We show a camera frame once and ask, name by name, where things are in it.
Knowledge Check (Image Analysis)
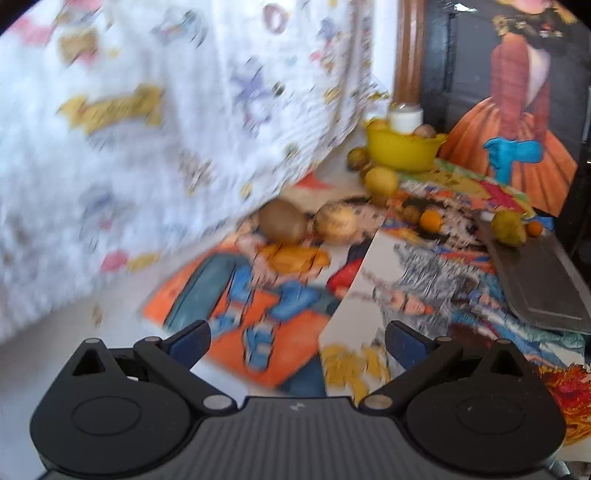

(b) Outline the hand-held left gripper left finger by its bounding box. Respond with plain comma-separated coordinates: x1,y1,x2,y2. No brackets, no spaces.
67,320,237,411

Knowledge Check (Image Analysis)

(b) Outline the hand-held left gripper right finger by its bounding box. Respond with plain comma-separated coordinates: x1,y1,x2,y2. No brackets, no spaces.
359,320,532,411

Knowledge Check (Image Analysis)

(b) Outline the striped pepino melon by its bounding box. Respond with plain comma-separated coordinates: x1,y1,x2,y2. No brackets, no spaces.
314,203,360,243

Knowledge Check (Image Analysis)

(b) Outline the large brown kiwi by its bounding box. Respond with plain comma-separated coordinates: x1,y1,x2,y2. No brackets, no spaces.
257,199,308,244

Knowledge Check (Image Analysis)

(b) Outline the metal tray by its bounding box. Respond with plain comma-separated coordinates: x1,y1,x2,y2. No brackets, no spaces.
473,212,591,334

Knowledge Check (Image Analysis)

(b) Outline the cartoon boy orange poster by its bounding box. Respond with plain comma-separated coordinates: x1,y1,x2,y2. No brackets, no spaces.
143,228,345,391

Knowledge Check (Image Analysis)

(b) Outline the yellow-green mango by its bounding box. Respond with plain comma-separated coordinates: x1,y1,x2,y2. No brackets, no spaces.
490,210,527,247

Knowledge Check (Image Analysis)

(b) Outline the round yellow fruit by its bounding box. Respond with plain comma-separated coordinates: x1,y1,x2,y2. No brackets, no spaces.
365,167,399,198

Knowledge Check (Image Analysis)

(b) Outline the yellow bear poster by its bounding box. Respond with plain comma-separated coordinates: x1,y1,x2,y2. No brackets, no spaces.
399,159,539,217

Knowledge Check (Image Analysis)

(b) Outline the white printed cloth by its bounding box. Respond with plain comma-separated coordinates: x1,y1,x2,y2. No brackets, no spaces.
0,0,393,344

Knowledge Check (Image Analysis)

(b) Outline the brown oval fruit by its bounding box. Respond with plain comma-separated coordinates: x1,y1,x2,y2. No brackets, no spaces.
346,148,371,172

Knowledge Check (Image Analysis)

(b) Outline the yellow plastic bowl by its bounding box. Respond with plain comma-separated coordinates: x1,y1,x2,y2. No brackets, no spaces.
366,121,448,172

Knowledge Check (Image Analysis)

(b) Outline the white cup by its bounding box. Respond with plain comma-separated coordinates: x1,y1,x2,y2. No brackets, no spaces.
389,104,423,134

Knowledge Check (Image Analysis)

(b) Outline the black door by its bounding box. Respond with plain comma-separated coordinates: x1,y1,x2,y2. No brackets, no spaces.
420,0,591,259

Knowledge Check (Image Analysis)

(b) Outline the wall poster orange dress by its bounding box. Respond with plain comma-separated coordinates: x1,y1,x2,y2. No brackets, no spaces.
438,0,580,217

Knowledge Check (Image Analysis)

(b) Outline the brown wooden post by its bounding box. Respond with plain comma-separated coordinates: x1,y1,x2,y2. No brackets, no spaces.
394,0,426,106

